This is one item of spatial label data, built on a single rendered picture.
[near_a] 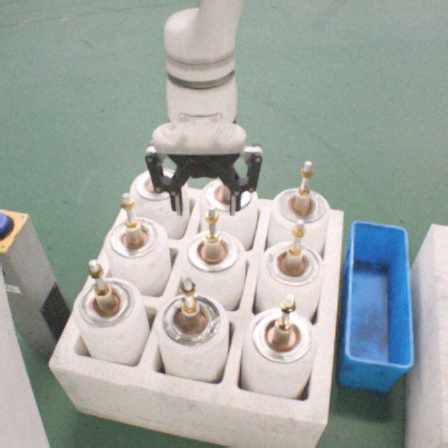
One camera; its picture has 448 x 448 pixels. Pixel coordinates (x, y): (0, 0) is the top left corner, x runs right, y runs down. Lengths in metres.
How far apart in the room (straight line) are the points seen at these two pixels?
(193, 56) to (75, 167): 0.84
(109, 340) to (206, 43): 0.39
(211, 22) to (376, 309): 0.69
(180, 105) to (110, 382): 0.39
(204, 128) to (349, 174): 0.79
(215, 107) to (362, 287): 0.61
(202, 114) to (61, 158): 0.85
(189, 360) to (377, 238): 0.50
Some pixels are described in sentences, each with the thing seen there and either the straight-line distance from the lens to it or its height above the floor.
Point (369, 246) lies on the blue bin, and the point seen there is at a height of 0.06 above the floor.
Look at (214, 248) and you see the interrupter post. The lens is 0.68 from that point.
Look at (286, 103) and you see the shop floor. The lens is 1.45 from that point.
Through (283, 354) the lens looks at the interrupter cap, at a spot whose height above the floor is 0.25.
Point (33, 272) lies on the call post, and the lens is 0.76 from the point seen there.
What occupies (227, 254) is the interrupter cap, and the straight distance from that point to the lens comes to 0.69.
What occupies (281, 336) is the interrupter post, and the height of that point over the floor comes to 0.27.
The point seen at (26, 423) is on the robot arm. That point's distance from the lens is 0.18.
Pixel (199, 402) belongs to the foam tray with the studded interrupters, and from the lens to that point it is 0.67.
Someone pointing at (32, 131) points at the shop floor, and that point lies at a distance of 1.44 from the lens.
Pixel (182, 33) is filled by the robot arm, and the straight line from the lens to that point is 0.46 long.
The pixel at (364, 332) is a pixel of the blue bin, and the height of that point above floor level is 0.00.
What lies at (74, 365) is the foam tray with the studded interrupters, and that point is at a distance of 0.71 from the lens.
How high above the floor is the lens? 0.80
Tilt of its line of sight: 48 degrees down
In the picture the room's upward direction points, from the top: straight up
